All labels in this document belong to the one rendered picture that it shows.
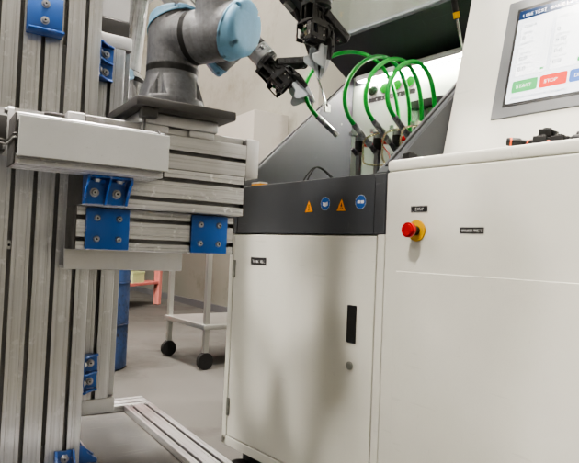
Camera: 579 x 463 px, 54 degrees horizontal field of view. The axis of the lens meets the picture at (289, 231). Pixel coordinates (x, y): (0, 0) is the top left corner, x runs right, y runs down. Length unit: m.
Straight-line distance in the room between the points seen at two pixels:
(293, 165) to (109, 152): 1.15
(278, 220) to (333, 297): 0.34
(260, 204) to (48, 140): 0.95
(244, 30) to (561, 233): 0.75
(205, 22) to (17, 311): 0.73
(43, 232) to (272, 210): 0.74
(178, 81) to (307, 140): 0.98
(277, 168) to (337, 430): 0.95
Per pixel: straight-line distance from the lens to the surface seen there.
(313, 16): 1.70
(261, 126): 5.41
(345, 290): 1.57
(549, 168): 1.26
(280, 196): 1.80
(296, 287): 1.72
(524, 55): 1.69
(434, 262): 1.39
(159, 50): 1.34
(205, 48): 1.28
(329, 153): 2.27
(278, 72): 1.91
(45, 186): 1.38
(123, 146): 1.10
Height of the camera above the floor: 0.74
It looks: 2 degrees up
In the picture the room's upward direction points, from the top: 2 degrees clockwise
